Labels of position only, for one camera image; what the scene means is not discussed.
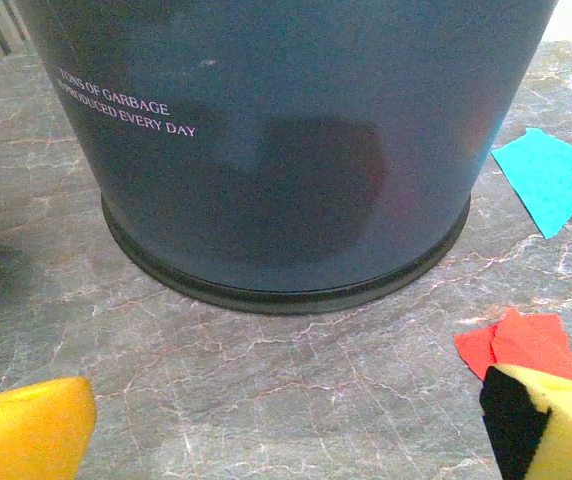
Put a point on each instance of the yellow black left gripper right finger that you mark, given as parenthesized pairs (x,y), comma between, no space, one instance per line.
(566,430)

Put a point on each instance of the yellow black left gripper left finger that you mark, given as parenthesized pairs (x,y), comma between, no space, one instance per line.
(26,435)

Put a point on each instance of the red paper scrap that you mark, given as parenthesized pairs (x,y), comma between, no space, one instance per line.
(473,350)
(536,345)

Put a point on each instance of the dark blue trash bin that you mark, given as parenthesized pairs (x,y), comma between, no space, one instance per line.
(286,150)

